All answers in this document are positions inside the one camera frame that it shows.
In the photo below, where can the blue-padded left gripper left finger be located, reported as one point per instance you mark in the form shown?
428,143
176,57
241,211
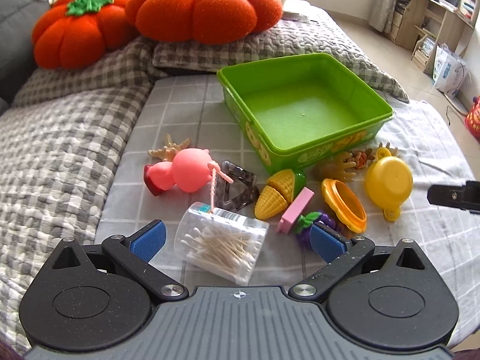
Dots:
132,254

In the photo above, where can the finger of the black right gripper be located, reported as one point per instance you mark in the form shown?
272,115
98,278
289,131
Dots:
464,197

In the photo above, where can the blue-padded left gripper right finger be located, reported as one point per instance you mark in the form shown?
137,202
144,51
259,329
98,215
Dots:
344,258

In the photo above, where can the purple toy grapes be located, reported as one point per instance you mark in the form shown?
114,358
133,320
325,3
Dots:
305,222

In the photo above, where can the orange toy plate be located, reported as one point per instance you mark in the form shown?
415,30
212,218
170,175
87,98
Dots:
345,204

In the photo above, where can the pink rectangular block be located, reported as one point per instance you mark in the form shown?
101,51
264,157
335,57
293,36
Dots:
294,211

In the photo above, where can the yellow toy pot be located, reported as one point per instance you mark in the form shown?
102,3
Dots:
388,183

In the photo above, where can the amber sticky hand toy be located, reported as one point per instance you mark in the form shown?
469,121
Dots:
338,167

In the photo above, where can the yellow toy corn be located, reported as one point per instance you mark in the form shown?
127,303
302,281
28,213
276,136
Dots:
279,192

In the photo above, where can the clear cotton swab jar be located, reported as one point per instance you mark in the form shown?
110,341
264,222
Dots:
224,243

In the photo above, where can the beige starfish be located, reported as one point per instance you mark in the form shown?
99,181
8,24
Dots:
170,149

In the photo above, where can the dark translucent hair claw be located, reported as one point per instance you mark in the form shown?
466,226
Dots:
239,194

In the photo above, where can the small amber sticky hand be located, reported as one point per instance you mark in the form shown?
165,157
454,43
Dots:
393,150

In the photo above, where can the red snack bucket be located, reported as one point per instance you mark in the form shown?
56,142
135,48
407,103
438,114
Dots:
472,120

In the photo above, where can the small orange brown figurine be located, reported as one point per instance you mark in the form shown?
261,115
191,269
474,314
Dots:
363,158

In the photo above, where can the white shopping bag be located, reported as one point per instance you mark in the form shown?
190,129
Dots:
449,71

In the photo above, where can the grey checkered quilt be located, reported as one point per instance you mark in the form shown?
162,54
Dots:
61,143

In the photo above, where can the green plastic storage box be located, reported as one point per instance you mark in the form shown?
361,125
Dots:
297,110

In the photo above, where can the grey grid bed sheet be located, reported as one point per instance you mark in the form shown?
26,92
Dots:
192,107

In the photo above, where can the wooden desk shelf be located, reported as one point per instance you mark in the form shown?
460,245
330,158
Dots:
422,26

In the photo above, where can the grey quilted pillow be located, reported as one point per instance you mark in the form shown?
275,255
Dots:
319,33

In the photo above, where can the left orange pumpkin cushion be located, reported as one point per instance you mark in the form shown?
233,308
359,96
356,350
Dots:
74,34

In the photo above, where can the orange pumpkin cushion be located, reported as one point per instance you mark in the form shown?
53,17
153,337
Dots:
74,34
209,22

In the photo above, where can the right orange pumpkin cushion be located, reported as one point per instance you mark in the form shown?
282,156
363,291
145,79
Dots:
209,22

